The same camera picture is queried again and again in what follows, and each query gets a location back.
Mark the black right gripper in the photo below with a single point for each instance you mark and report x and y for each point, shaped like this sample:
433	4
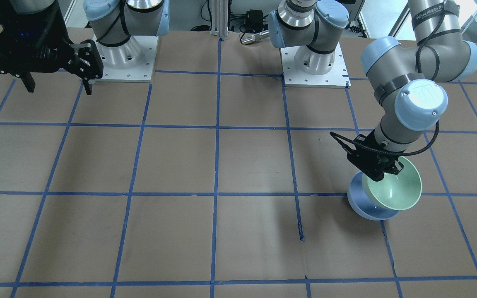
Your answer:
61	38

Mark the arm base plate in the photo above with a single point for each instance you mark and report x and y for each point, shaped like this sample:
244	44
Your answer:
338	70
132	62

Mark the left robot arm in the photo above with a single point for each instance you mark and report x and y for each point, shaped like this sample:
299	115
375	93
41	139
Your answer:
405	81

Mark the green bowl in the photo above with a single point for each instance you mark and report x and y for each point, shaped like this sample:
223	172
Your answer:
397	192

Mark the aluminium frame post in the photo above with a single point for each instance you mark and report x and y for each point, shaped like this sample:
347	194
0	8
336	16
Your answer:
219	18

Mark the brown paper table cover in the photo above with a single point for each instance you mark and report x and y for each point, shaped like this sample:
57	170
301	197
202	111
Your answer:
217	180

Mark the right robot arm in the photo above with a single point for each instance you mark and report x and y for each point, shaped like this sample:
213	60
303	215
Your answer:
114	22

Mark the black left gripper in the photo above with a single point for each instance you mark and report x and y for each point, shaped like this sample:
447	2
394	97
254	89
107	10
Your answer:
377	155

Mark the blue bowl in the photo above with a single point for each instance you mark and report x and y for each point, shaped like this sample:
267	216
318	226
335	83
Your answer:
363	205

